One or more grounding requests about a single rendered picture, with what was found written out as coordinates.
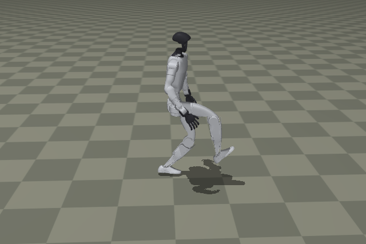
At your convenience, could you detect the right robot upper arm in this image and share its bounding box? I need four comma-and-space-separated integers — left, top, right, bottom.
164, 60, 179, 94

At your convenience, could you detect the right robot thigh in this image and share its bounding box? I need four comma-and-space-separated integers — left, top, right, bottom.
169, 102, 220, 124

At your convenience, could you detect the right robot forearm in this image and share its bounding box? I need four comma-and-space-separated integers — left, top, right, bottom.
166, 86, 187, 115

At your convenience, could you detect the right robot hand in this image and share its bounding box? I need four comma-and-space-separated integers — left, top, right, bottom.
179, 109, 199, 130

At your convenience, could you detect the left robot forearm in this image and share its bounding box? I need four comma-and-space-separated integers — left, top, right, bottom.
182, 76, 189, 95

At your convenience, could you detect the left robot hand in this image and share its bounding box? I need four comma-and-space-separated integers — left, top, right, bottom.
184, 89, 197, 103

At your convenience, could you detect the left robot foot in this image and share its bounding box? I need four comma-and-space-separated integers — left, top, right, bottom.
158, 165, 181, 174

